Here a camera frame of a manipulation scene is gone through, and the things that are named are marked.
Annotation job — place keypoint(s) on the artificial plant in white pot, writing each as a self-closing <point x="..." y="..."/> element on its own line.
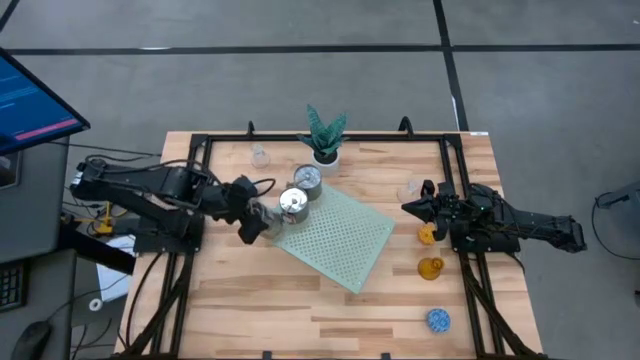
<point x="325" y="137"/>

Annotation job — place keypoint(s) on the white tape roll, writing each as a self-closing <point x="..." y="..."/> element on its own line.
<point x="95" y="300"/>

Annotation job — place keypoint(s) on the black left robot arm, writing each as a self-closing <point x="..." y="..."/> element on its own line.
<point x="150" y="182"/>

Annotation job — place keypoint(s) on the black computer mouse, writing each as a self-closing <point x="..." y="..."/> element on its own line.
<point x="32" y="340"/>

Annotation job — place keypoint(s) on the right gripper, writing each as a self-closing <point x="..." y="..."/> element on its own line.
<point x="455" y="210"/>

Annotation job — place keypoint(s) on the blue scrubby ball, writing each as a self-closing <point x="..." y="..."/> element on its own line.
<point x="438" y="320"/>

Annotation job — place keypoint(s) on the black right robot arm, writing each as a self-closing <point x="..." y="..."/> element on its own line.
<point x="540" y="225"/>

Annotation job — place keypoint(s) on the clear glass candle holder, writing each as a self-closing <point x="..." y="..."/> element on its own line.
<point x="260" y="157"/>
<point x="407" y="192"/>

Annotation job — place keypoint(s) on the green perforated mat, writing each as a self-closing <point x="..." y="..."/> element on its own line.
<point x="345" y="240"/>

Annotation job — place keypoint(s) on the amber glass candle holder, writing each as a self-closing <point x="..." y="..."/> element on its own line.
<point x="430" y="268"/>

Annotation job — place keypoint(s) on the black keyboard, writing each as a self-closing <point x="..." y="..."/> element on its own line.
<point x="12" y="287"/>

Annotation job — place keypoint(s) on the computer monitor with blue screen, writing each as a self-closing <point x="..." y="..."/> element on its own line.
<point x="30" y="105"/>

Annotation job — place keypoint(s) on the black stand bar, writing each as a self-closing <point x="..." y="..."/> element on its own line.
<point x="100" y="255"/>

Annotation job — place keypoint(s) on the white paper sheet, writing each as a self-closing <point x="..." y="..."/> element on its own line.
<point x="112" y="282"/>

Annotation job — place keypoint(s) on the black aluminium table frame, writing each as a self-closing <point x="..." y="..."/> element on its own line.
<point x="350" y="137"/>

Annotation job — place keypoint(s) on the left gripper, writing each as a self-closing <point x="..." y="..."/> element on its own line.
<point x="240" y="200"/>

